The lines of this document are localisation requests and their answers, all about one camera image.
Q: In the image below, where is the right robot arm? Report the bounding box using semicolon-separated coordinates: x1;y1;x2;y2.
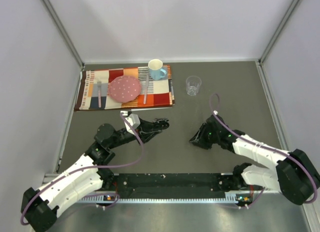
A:
190;115;320;205

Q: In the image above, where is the clear drinking glass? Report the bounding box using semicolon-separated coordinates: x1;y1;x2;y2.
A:
186;76;202;96

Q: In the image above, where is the light blue mug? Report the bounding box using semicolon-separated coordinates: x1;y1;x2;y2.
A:
148;59;167;80

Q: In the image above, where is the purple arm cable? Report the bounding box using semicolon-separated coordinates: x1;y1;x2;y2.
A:
19;112;146;225
209;93;319;204

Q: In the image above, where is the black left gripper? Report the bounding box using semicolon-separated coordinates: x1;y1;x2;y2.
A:
108;117;162;150

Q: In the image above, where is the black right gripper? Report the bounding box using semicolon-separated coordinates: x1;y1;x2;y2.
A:
189;123;221;150

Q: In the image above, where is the grey slotted cable duct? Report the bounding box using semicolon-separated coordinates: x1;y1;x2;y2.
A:
78;192;253;206

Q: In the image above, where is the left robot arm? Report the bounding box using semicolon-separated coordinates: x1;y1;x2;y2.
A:
20;111;170;232

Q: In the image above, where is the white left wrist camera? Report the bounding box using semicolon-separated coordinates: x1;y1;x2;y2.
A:
120;111;141;134

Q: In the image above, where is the pink polka dot plate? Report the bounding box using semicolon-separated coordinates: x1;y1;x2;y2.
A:
108;75;142;103

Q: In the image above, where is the colourful patchwork placemat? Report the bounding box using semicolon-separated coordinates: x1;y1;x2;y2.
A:
74;65;175;111

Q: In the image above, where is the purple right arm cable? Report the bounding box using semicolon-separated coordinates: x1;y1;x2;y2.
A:
209;93;319;204

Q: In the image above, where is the pink plastic knife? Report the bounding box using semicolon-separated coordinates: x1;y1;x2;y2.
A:
143;73;149;105

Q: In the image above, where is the pink plastic fork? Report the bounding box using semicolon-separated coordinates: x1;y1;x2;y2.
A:
97;79;102;108

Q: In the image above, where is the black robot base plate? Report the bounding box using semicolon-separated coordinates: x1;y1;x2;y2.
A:
112;173;242;199

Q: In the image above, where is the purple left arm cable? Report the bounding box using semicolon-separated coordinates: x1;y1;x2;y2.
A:
19;112;146;225

